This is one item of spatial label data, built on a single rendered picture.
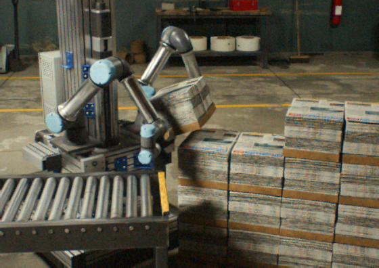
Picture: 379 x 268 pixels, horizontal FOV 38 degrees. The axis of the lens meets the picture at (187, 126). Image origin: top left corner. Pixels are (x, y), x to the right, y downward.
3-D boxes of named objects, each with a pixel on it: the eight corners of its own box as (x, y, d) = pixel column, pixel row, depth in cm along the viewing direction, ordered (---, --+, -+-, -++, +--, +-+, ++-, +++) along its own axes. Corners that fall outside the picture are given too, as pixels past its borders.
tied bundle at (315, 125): (290, 135, 325) (292, 96, 318) (341, 139, 317) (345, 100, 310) (281, 157, 291) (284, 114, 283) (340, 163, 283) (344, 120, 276)
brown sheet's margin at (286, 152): (290, 133, 325) (290, 126, 323) (340, 138, 317) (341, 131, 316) (281, 155, 290) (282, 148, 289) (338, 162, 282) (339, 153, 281)
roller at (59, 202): (71, 185, 275) (70, 175, 273) (59, 231, 230) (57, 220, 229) (61, 185, 274) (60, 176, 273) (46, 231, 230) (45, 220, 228)
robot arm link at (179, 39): (190, 28, 333) (216, 97, 355) (183, 25, 343) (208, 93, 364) (173, 36, 331) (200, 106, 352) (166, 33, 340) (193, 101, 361)
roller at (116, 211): (124, 182, 277) (122, 172, 275) (123, 227, 232) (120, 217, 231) (115, 184, 277) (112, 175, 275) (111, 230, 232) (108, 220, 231)
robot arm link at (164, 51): (130, 101, 343) (176, 24, 341) (123, 95, 356) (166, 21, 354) (145, 109, 349) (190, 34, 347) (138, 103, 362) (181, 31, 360)
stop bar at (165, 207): (164, 174, 274) (164, 171, 274) (170, 215, 233) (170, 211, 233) (158, 175, 274) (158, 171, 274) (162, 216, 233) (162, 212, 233)
